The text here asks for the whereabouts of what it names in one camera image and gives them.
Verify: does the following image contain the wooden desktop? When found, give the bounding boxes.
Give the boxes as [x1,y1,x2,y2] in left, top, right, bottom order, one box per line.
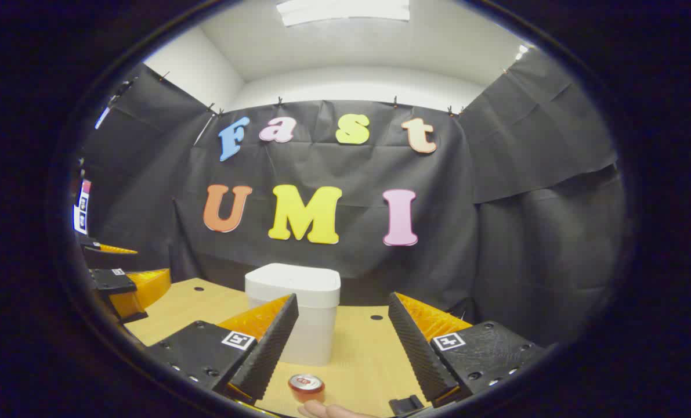
[124,278,479,418]

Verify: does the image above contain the long ceiling light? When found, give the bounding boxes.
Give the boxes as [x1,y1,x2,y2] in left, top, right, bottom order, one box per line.
[276,0,411,27]

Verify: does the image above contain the white desktop garbage bin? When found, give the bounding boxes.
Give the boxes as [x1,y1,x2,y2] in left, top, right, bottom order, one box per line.
[245,263,342,366]

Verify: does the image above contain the black backdrop cloth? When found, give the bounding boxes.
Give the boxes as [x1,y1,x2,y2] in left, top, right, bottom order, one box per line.
[75,46,627,349]

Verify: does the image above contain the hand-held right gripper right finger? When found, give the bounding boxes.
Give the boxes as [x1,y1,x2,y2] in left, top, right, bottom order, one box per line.
[388,292,549,408]

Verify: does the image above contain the red pop can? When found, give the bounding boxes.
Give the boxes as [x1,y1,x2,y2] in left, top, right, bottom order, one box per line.
[288,373,326,404]

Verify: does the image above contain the computer monitor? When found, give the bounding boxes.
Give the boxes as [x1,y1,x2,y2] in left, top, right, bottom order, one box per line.
[73,179,92,236]

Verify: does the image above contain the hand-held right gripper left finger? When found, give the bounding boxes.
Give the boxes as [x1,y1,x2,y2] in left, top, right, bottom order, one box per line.
[146,293,299,407]

